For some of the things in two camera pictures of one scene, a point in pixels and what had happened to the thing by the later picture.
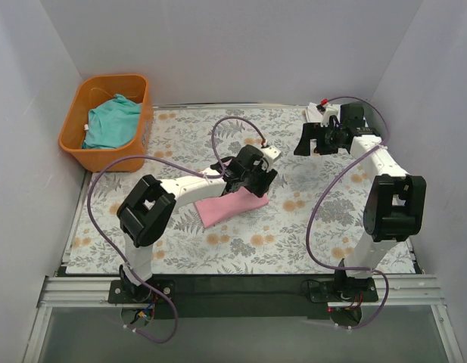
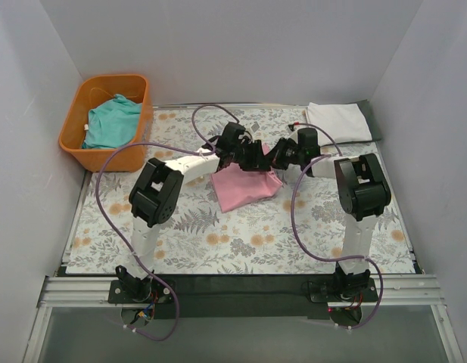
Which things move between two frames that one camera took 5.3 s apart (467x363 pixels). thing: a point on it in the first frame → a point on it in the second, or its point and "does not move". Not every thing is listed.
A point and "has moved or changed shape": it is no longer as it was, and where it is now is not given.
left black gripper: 261,183 → 249,156
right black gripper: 313,133 → 275,154
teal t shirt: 113,125 does not move
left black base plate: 126,291 does not move
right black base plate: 343,290 does not move
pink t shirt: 230,204 has moved or changed shape
